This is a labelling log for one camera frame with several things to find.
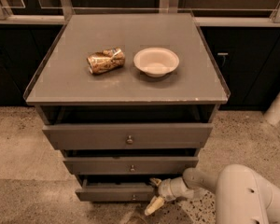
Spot crushed brown soda can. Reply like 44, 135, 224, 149
87, 48, 125, 75

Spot black background cabinets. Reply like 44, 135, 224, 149
0, 24, 280, 111

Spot grey drawer cabinet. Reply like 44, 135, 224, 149
22, 12, 231, 203

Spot grey top drawer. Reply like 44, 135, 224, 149
43, 123, 213, 150

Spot grey drawer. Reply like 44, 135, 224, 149
63, 156, 199, 175
76, 175, 157, 203
43, 123, 213, 150

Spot metal railing frame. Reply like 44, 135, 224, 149
0, 0, 280, 27

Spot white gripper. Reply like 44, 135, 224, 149
145, 177, 194, 216

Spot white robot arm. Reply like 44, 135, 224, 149
145, 164, 280, 224

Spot grey bottom drawer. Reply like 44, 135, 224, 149
76, 175, 157, 203

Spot grey middle drawer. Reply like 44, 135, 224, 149
63, 156, 199, 175

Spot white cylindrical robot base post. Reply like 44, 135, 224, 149
264, 92, 280, 125

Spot white paper bowl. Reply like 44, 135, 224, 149
133, 48, 179, 77

